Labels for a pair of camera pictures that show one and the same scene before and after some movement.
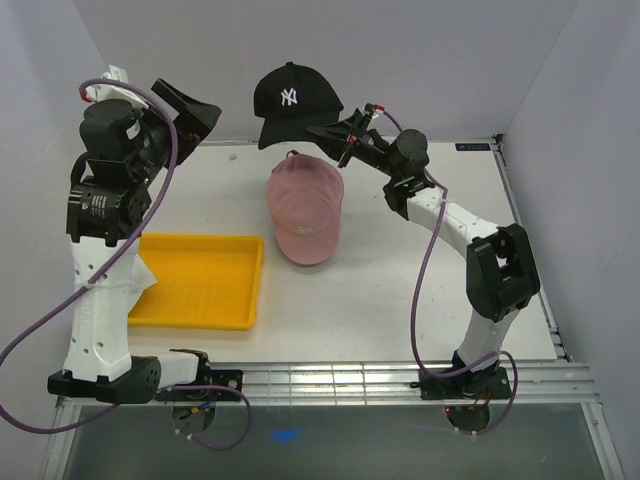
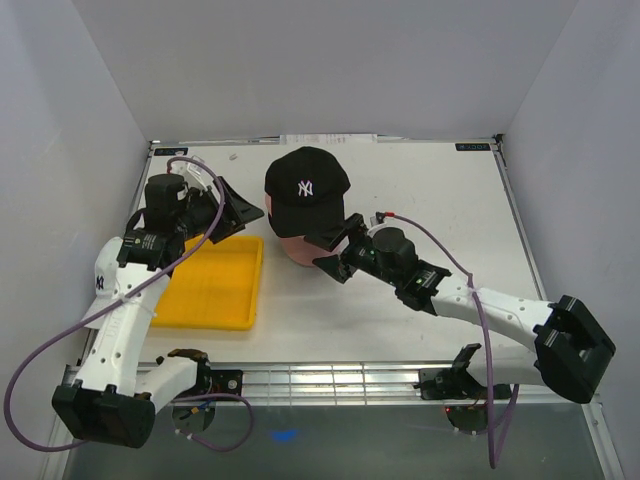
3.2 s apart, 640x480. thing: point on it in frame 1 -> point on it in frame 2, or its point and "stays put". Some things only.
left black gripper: [194, 121] -> [237, 210]
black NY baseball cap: [291, 98] -> [306, 187]
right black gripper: [337, 134] -> [329, 238]
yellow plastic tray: [204, 281] stays put
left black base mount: [233, 378] stays put
